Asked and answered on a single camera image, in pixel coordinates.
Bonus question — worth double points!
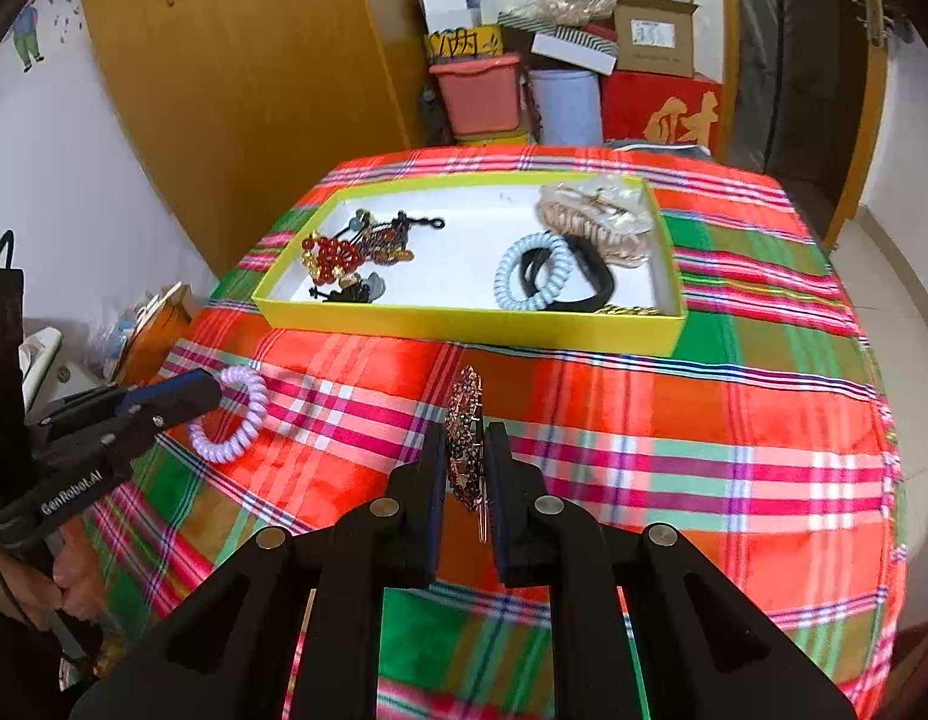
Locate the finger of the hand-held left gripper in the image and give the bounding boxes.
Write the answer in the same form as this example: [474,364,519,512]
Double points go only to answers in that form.
[36,369,219,430]
[55,379,226,467]

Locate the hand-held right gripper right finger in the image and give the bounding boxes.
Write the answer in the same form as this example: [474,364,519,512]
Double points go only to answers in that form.
[485,421,859,720]

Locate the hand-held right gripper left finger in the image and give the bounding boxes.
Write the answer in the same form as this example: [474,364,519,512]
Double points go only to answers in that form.
[70,424,448,720]

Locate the purple spiral hair tie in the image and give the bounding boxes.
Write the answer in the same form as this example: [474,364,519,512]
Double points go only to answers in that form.
[185,366,270,464]

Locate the brown rhinestone hair clip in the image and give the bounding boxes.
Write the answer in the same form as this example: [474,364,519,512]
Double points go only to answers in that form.
[445,364,495,545]

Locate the red bead bracelet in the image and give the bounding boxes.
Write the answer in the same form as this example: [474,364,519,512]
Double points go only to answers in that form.
[300,234,364,278]

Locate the yellow shallow box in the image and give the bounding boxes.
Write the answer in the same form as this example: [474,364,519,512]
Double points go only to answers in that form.
[252,171,688,355]

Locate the light blue spiral hair tie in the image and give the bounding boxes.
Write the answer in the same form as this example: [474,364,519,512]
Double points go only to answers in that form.
[494,232,574,312]

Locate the dark beaded bracelet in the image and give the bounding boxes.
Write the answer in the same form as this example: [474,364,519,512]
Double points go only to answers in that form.
[355,214,416,267]

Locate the black band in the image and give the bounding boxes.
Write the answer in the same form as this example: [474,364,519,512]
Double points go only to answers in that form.
[520,232,619,314]

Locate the person's left hand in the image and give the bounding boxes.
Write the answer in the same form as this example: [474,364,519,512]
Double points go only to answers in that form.
[51,525,111,620]

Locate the orange bag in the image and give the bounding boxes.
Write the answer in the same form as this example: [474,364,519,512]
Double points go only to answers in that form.
[107,283,199,383]

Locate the white appliance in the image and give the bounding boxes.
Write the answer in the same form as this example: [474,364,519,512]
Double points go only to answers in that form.
[17,326,97,421]

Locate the plaid tablecloth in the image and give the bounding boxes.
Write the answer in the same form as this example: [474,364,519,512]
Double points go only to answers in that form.
[81,146,908,720]

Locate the clear hair claw clip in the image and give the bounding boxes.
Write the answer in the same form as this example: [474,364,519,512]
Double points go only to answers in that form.
[537,174,656,269]

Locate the wooden wardrobe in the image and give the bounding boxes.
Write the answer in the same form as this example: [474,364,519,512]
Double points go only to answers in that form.
[74,0,435,278]

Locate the pale blue bucket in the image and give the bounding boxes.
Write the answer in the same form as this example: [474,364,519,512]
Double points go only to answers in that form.
[528,69,604,147]

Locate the pink plastic bin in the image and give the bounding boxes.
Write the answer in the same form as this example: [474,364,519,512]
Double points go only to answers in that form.
[430,52,525,137]

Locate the red box with gold print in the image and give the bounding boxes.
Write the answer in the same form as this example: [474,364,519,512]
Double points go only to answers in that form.
[600,71,724,151]

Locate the yellow printed tin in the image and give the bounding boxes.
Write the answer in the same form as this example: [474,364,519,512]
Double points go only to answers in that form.
[423,26,504,65]

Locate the striped gift box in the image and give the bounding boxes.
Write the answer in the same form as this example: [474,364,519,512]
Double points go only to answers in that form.
[498,11,622,76]

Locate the white carton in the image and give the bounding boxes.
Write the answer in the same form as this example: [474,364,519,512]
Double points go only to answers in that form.
[423,0,484,35]

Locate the brown cardboard box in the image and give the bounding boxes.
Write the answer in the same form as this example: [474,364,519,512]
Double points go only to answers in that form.
[612,0,701,78]

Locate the clear plastic bag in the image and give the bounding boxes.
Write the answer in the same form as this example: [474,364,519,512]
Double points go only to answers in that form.
[520,0,622,23]

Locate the door lock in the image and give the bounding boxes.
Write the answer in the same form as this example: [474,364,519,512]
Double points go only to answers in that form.
[854,0,908,42]

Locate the black hair tie with bead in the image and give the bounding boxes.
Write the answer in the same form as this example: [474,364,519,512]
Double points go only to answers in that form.
[348,211,446,239]

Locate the cartoon wall sticker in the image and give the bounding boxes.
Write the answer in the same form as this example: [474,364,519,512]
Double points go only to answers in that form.
[10,0,82,72]

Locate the dark door with wooden frame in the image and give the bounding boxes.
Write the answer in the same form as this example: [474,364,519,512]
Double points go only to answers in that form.
[723,0,893,252]

